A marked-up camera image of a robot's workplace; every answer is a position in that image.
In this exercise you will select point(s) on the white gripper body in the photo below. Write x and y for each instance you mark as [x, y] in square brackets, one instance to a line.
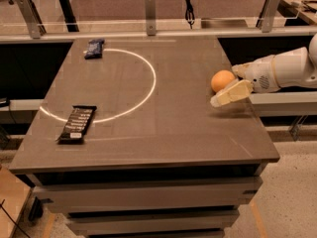
[261, 73]

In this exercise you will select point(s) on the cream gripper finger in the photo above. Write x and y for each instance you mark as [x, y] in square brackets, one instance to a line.
[235, 91]
[242, 71]

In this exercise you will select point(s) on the orange fruit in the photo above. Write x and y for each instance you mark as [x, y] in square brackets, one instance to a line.
[221, 79]

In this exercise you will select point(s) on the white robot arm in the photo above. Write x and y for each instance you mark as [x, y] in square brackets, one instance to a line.
[296, 68]

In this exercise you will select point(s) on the blue rxbar blueberry wrapper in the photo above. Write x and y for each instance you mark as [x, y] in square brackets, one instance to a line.
[94, 49]

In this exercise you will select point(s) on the black rxbar chocolate wrapper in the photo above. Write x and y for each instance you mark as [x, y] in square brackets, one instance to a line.
[77, 124]

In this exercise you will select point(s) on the grey drawer cabinet table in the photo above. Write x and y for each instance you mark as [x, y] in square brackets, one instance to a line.
[157, 160]

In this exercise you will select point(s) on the black table leg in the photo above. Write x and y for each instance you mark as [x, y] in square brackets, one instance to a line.
[68, 15]

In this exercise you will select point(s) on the brown cardboard box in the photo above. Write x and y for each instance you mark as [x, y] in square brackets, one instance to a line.
[13, 197]

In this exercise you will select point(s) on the right metal bracket post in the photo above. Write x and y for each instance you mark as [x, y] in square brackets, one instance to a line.
[266, 18]

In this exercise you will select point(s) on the metal bracket post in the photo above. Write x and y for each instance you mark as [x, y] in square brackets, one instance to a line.
[29, 15]
[150, 11]
[266, 18]

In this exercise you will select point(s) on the clear acrylic barrier rail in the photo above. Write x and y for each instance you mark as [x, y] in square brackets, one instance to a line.
[14, 25]

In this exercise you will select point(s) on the middle metal bracket post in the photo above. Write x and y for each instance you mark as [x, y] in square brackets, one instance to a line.
[150, 11]

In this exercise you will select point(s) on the left metal bracket post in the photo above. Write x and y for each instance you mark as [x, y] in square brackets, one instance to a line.
[29, 15]

